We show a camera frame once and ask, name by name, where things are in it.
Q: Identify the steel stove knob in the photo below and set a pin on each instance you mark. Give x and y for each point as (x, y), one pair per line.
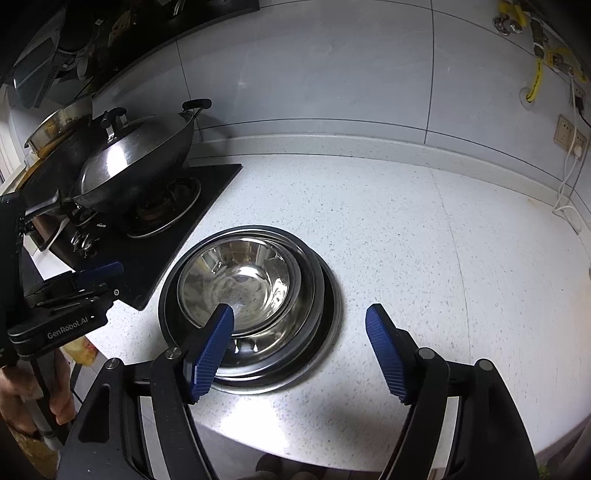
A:
(85, 242)

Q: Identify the large steel bowl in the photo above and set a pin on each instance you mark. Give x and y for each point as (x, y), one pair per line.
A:
(333, 300)

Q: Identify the black range hood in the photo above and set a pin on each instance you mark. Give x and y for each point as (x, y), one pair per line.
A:
(41, 78)

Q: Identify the medium steel bowl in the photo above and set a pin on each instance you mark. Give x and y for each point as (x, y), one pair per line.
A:
(298, 281)

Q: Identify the person's left hand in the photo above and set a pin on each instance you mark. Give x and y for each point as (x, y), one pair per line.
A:
(62, 392)

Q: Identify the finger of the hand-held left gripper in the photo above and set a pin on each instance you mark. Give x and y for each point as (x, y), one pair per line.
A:
(101, 271)

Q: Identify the gas stove burner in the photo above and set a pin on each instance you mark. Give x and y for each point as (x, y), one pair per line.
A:
(157, 211)

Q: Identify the black glass gas stove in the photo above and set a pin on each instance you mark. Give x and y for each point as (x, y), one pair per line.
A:
(184, 230)

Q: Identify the small steel bowl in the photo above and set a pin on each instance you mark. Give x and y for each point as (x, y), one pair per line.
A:
(240, 277)

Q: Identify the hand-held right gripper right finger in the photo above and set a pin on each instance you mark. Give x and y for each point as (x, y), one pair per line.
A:
(385, 350)

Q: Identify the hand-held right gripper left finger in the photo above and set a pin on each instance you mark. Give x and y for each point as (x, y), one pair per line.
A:
(212, 355)

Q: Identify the black wok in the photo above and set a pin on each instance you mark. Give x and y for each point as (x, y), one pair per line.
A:
(173, 145)

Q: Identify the black cooking pot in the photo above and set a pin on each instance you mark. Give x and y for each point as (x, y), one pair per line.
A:
(60, 161)

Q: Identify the steel wok lid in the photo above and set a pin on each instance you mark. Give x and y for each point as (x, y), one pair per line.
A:
(120, 161)

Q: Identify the beige wall socket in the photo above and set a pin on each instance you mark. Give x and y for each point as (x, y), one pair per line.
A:
(565, 134)

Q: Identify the steel basin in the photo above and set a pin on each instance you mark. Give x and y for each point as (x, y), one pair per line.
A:
(55, 122)

